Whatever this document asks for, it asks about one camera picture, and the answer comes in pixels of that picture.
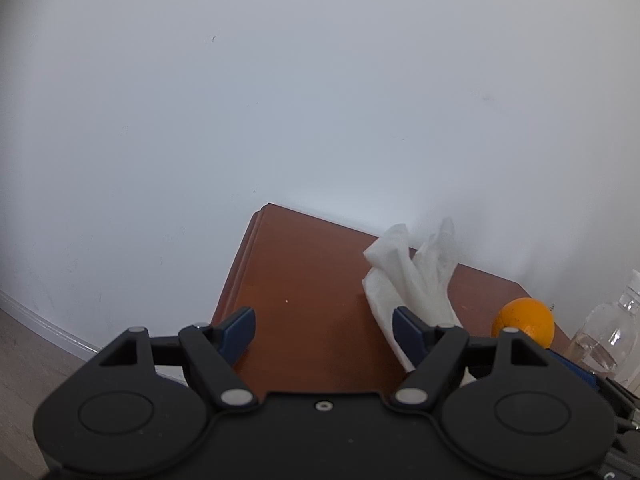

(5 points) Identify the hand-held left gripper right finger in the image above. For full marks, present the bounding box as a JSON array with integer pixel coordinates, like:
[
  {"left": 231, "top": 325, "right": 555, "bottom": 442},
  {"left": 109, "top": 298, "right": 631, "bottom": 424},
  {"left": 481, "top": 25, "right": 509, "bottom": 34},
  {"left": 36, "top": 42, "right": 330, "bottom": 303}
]
[{"left": 391, "top": 306, "right": 551, "bottom": 413}]

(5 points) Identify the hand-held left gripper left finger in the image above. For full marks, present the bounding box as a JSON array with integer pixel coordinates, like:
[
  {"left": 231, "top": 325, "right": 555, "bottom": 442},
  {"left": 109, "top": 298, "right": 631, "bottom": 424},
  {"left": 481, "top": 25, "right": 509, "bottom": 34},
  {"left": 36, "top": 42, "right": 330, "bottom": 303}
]
[{"left": 97, "top": 306, "right": 257, "bottom": 412}]

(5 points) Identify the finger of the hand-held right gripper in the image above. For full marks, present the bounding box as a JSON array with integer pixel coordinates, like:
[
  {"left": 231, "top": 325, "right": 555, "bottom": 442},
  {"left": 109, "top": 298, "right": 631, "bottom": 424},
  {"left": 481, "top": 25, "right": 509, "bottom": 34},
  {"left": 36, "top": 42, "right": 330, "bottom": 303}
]
[{"left": 544, "top": 347, "right": 640, "bottom": 423}]

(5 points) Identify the white paper tissue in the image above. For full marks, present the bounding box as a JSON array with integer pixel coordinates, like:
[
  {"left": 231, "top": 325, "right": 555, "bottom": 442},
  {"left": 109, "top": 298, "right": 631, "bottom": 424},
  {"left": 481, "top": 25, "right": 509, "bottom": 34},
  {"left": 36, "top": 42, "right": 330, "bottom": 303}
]
[{"left": 362, "top": 217, "right": 477, "bottom": 387}]

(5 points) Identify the clear plastic water bottle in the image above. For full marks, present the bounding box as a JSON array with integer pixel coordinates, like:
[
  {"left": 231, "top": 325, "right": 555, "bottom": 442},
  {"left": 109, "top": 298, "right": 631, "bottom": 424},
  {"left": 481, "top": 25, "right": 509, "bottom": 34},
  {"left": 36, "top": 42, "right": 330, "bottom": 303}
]
[{"left": 570, "top": 268, "right": 640, "bottom": 377}]

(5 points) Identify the orange fruit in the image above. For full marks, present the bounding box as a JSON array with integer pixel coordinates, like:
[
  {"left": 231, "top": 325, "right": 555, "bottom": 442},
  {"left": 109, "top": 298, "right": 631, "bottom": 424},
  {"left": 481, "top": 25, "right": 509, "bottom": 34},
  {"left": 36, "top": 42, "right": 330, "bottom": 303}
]
[{"left": 491, "top": 298, "right": 556, "bottom": 350}]

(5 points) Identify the brown wooden nightstand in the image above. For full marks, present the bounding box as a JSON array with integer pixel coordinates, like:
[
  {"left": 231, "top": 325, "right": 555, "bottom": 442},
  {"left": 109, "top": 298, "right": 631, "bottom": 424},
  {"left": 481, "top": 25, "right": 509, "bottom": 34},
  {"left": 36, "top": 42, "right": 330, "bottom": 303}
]
[{"left": 210, "top": 203, "right": 574, "bottom": 397}]

